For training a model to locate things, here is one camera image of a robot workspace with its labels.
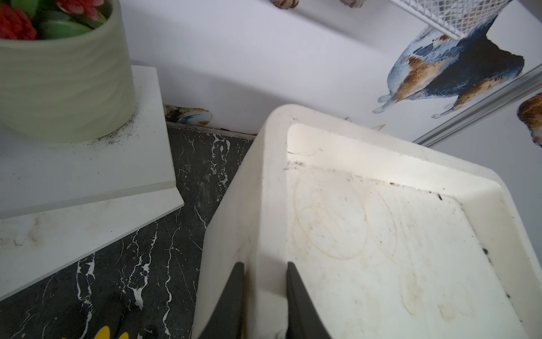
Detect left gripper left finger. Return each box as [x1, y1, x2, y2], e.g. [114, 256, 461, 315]
[199, 262, 245, 339]

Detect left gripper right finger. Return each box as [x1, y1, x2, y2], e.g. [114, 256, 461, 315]
[287, 262, 331, 339]

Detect white drawer cabinet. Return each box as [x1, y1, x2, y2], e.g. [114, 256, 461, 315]
[192, 105, 541, 338]

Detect yellow work glove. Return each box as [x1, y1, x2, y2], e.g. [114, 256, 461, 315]
[94, 326, 130, 339]

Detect white stepped display shelf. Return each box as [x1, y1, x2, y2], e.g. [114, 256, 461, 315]
[1, 66, 183, 299]

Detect green pot red flowers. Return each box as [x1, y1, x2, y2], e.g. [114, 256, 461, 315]
[1, 1, 136, 143]

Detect white wire wall basket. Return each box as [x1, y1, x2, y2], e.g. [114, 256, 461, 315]
[391, 0, 510, 40]

